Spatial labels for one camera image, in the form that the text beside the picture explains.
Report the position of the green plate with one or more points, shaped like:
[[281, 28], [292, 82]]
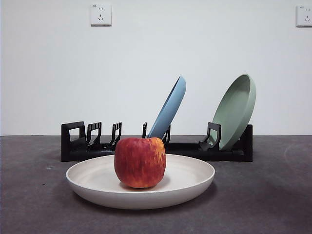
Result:
[[231, 114]]

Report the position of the white wall socket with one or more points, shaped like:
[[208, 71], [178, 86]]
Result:
[[101, 14], [304, 15]]

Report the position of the cream yellow plate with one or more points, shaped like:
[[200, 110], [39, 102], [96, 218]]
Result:
[[97, 178]]

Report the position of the black plate rack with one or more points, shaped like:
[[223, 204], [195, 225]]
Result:
[[195, 153]]

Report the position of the red apple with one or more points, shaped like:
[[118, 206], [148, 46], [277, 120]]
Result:
[[140, 163]]

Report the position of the blue plate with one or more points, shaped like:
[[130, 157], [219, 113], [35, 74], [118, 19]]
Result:
[[170, 107]]

